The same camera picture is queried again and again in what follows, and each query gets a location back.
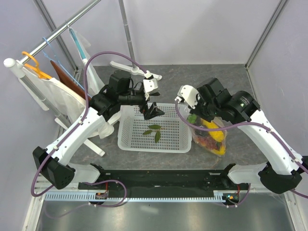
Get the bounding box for mangosteen with green calyx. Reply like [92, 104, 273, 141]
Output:
[187, 114, 200, 126]

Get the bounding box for clear zip top bag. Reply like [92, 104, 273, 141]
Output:
[183, 114, 227, 156]

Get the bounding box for yellow mango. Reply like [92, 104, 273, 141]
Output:
[202, 120, 224, 142]
[210, 146, 226, 156]

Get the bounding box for purple grape bunch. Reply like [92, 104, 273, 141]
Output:
[194, 136, 220, 150]

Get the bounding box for dark mangosteen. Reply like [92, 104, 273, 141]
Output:
[194, 129, 209, 137]

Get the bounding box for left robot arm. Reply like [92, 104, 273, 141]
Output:
[33, 70, 164, 190]

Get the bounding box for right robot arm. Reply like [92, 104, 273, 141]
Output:
[181, 78, 308, 194]

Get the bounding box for white garment bag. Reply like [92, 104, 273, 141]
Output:
[17, 65, 86, 128]

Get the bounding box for loose green grape leaves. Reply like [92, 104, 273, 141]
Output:
[142, 124, 162, 143]

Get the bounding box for white plastic basket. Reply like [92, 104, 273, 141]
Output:
[117, 103, 192, 153]

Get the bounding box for rack pole with white foot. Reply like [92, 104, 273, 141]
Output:
[109, 0, 163, 81]

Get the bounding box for teal and white hanger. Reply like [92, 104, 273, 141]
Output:
[69, 27, 105, 96]

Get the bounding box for brown wooden hanger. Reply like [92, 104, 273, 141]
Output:
[50, 61, 86, 100]

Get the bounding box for clear plastic garment cover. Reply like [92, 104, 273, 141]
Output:
[69, 28, 121, 139]

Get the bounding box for orange hanger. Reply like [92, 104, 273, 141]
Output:
[22, 51, 52, 80]

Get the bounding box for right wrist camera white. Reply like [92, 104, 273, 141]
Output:
[175, 85, 200, 109]

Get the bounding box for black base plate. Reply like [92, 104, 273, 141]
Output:
[78, 165, 248, 197]

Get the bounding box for light blue cable duct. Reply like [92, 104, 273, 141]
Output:
[45, 192, 235, 203]

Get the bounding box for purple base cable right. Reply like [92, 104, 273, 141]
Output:
[215, 182, 252, 209]

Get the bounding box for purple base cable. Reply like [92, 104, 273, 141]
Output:
[215, 182, 252, 209]
[44, 180, 127, 219]

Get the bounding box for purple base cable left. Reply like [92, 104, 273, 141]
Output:
[44, 180, 127, 219]

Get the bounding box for blue wire hanger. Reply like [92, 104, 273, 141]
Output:
[43, 37, 85, 91]

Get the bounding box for silver clothes rack rail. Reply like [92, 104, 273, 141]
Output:
[29, 0, 100, 57]

